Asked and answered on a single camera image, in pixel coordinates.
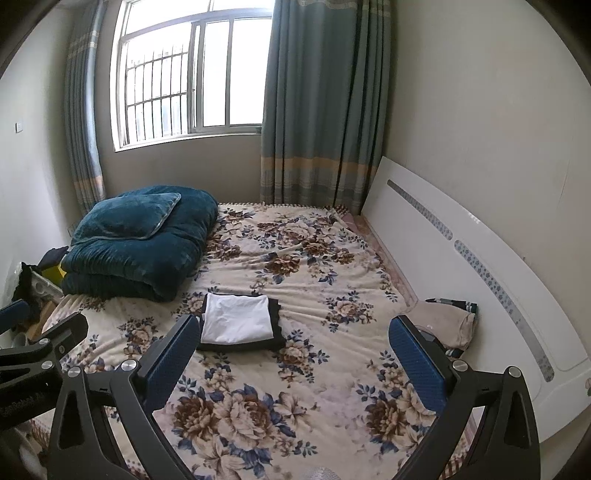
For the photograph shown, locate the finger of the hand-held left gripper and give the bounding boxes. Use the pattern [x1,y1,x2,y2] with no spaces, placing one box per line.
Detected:
[0,299,32,334]
[0,312,89,385]

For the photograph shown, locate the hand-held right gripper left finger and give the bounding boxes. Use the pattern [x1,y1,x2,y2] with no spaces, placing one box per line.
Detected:
[46,314,202,480]

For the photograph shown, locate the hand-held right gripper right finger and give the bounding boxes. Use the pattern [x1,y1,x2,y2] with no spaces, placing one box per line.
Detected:
[389,315,542,480]

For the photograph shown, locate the white t-shirt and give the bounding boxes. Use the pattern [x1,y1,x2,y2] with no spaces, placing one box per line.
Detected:
[201,293,273,345]

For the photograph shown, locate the brown cardboard box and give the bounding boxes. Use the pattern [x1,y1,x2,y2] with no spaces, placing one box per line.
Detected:
[27,300,62,343]

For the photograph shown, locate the white plastic rack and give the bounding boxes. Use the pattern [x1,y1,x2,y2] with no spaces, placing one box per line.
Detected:
[21,264,64,303]

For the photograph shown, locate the beige garment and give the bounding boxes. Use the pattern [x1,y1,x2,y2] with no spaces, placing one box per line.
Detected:
[418,303,476,350]

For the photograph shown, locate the dark cloth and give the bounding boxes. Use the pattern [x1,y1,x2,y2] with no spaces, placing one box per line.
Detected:
[39,247,70,269]

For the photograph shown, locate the teal folded quilt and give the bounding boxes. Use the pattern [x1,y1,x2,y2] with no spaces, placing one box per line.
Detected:
[61,185,219,303]

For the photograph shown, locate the white headboard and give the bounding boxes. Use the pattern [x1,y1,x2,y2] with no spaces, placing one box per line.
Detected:
[360,156,591,445]

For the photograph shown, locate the black folded garment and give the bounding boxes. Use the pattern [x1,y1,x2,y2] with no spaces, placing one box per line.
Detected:
[198,293,287,354]

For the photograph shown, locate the teal velvet pillow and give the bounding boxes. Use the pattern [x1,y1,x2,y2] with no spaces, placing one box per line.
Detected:
[71,193,182,245]

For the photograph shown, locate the floral bed sheet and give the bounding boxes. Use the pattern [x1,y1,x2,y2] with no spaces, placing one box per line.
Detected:
[28,202,467,480]

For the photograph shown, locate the narrow grey-green curtain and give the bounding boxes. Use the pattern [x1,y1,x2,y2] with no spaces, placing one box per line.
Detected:
[65,0,122,217]

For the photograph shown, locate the wide grey-green curtain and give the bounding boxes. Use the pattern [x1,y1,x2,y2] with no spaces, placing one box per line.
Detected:
[259,0,398,214]

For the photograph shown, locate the barred window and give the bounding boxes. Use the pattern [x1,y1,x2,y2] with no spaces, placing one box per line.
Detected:
[111,0,274,152]

